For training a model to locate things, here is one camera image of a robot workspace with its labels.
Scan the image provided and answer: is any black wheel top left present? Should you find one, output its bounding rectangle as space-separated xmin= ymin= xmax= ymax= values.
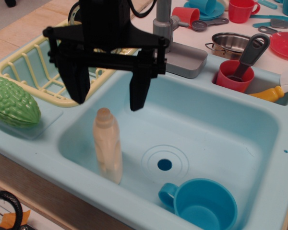
xmin=4 ymin=0 xmax=16 ymax=8

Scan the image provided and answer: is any metal pot lid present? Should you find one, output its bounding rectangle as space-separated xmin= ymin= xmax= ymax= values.
xmin=68 ymin=2 xmax=82 ymax=25

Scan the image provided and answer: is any yellow toy bottle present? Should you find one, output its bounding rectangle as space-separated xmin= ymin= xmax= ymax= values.
xmin=249 ymin=86 xmax=285 ymax=102

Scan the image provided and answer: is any red cup lying down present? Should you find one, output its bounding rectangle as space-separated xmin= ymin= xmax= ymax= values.
xmin=171 ymin=7 xmax=200 ymax=27

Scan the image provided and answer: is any teal utensil top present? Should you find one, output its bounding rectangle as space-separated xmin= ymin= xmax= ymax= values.
xmin=257 ymin=0 xmax=278 ymax=10

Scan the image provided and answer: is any cream detergent bottle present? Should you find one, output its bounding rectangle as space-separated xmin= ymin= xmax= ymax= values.
xmin=93 ymin=108 xmax=123 ymax=184

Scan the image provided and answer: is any black cable loop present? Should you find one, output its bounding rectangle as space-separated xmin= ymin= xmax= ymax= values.
xmin=0 ymin=190 xmax=23 ymax=228

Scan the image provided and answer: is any grey measuring spoon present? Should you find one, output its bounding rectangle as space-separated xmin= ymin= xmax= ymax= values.
xmin=191 ymin=17 xmax=229 ymax=32

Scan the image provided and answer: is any steel pot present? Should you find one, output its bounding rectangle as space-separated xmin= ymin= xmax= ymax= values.
xmin=205 ymin=33 xmax=250 ymax=60

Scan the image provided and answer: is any red mug upright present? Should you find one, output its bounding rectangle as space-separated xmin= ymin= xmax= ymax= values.
xmin=228 ymin=0 xmax=261 ymax=23

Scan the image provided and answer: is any teal toy knife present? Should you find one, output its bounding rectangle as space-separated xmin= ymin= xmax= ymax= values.
xmin=249 ymin=14 xmax=288 ymax=28

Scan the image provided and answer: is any grey toy faucet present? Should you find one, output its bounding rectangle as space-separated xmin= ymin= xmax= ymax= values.
xmin=153 ymin=0 xmax=208 ymax=79

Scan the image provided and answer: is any blue cup in sink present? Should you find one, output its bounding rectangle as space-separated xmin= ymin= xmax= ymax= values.
xmin=158 ymin=178 xmax=238 ymax=230

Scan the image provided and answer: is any red cup in holder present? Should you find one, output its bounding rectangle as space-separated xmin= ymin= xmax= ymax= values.
xmin=215 ymin=60 xmax=254 ymax=93

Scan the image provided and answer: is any red plate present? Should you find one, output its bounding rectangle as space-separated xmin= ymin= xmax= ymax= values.
xmin=270 ymin=32 xmax=288 ymax=59

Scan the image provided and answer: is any orange tape piece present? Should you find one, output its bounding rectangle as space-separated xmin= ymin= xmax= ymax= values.
xmin=0 ymin=210 xmax=31 ymax=229

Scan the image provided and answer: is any light blue toy sink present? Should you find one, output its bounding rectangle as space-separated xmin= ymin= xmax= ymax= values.
xmin=0 ymin=55 xmax=288 ymax=230

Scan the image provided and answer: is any grey black spatula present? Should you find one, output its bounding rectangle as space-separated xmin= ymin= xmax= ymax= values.
xmin=232 ymin=34 xmax=270 ymax=80

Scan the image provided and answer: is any blue cup on plate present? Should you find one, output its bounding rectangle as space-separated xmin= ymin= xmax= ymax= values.
xmin=189 ymin=0 xmax=216 ymax=15

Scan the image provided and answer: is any grey utensil handle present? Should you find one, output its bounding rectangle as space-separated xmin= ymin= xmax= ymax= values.
xmin=258 ymin=26 xmax=278 ymax=35

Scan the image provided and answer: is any blue plate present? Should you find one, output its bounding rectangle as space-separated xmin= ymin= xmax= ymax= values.
xmin=183 ymin=0 xmax=225 ymax=21

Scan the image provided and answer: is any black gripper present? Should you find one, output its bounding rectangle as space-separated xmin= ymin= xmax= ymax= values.
xmin=43 ymin=0 xmax=169 ymax=111

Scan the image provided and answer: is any green bitter gourd toy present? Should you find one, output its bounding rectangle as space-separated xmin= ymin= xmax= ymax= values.
xmin=0 ymin=77 xmax=41 ymax=128

